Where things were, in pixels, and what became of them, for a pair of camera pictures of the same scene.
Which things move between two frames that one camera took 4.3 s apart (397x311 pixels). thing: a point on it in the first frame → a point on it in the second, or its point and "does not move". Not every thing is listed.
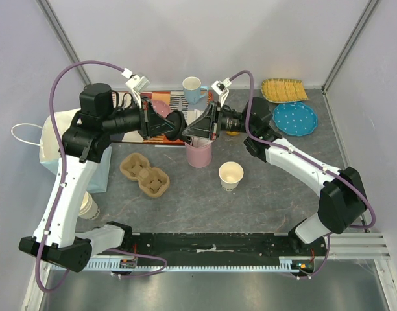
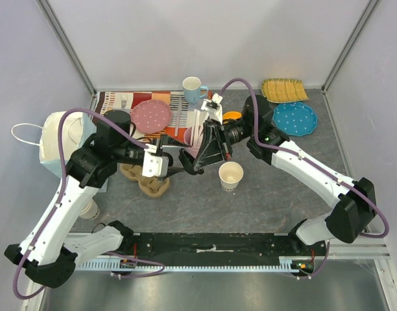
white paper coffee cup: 230,173 does not move
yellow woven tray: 283,91 does not move
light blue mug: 191,87 does not move
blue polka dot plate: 295,118 does not move
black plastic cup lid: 180,122 → 187,160
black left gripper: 152,124 → 171,170
